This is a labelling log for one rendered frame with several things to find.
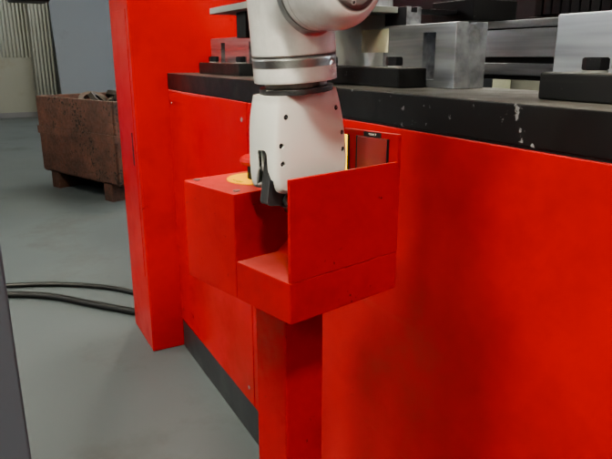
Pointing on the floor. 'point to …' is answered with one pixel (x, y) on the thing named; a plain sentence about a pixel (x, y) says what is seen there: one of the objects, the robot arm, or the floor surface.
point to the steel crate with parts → (82, 140)
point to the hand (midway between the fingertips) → (306, 229)
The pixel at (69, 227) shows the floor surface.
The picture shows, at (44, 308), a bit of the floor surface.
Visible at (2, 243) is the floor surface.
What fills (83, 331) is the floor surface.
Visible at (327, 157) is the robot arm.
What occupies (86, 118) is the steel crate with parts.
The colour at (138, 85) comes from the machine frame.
